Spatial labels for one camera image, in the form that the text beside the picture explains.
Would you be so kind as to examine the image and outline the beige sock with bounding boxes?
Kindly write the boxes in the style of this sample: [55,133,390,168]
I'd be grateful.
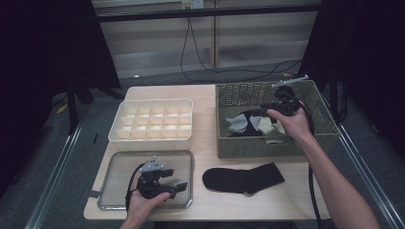
[257,116,276,137]
[271,122,288,135]

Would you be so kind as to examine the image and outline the black horizontal bar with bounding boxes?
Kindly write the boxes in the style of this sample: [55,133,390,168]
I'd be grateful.
[95,3,323,23]

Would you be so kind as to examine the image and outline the black wall cable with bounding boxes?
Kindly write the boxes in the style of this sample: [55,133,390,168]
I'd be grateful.
[180,17,303,83]

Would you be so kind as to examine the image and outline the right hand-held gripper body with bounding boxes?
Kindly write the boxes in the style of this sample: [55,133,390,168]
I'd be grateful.
[270,74,309,117]

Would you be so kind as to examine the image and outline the clear box lid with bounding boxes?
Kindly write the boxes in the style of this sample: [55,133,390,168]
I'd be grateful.
[96,150,195,212]

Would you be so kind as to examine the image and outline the metal floor rail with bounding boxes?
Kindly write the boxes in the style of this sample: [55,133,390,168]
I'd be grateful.
[319,92,405,229]
[23,101,94,229]

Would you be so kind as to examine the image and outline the black curtain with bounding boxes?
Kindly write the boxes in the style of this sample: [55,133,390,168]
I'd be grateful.
[0,0,122,198]
[297,0,405,160]

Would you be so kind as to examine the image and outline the person's right hand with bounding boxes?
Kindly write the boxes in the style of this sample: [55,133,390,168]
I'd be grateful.
[266,100,314,144]

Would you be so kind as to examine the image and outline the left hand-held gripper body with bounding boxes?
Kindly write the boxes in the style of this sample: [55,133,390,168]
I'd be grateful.
[137,156,175,200]

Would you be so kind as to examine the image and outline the white divided storage box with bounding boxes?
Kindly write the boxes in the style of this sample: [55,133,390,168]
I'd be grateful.
[107,97,194,152]

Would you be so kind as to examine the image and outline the person's left hand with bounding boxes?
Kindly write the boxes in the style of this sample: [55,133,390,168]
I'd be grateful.
[126,176,171,223]

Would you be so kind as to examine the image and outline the right hand-held gripper cable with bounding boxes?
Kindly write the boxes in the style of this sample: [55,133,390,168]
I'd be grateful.
[297,99,324,229]

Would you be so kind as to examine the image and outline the grey tape piece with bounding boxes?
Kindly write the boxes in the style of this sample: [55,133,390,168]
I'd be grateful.
[81,189,103,199]

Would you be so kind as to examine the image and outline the green woven basket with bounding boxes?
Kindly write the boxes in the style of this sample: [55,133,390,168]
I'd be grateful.
[215,79,341,159]

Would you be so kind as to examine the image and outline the white wall socket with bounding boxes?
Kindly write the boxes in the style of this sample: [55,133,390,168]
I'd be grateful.
[181,0,204,10]

